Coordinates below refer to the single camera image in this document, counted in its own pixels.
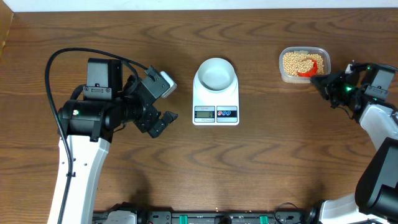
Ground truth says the red plastic scoop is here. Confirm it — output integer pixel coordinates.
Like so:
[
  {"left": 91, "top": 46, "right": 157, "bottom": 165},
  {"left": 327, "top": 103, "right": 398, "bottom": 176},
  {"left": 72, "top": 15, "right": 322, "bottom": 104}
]
[{"left": 297, "top": 59, "right": 318, "bottom": 77}]

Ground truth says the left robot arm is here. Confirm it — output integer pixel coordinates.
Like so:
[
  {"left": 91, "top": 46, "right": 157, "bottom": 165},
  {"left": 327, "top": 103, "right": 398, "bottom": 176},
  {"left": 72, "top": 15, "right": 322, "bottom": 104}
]
[{"left": 48, "top": 58, "right": 178, "bottom": 223}]

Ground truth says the pile of soybeans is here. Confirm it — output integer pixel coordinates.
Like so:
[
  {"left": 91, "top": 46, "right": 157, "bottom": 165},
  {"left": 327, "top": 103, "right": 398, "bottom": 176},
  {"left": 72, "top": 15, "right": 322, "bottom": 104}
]
[{"left": 282, "top": 52, "right": 325, "bottom": 77}]

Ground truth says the grey-green plastic bowl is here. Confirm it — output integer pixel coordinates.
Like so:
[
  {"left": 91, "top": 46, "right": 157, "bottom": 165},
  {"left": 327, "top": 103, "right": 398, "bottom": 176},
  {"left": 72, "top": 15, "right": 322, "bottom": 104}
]
[{"left": 197, "top": 58, "right": 237, "bottom": 91}]

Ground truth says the white digital kitchen scale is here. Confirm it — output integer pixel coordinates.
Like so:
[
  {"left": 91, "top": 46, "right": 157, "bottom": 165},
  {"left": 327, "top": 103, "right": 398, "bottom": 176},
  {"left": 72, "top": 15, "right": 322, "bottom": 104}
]
[{"left": 192, "top": 72, "right": 240, "bottom": 126}]

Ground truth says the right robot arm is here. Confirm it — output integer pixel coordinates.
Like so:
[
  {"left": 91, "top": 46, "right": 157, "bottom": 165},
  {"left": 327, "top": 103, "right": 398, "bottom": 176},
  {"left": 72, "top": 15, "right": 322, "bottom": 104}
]
[{"left": 310, "top": 62, "right": 397, "bottom": 223}]

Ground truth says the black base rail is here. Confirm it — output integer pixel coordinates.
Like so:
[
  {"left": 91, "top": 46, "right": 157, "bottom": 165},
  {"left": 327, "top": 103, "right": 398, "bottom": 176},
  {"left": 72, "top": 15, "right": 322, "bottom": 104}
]
[{"left": 91, "top": 202, "right": 318, "bottom": 224}]

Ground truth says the black left camera cable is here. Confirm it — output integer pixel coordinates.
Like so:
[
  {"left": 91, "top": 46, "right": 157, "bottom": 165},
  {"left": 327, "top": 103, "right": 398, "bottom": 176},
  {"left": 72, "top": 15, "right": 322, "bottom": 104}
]
[{"left": 44, "top": 47, "right": 150, "bottom": 224}]

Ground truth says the clear plastic container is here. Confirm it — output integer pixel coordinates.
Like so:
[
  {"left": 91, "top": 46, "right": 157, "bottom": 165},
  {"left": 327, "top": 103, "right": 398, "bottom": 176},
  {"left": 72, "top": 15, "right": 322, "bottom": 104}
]
[{"left": 279, "top": 47, "right": 331, "bottom": 84}]

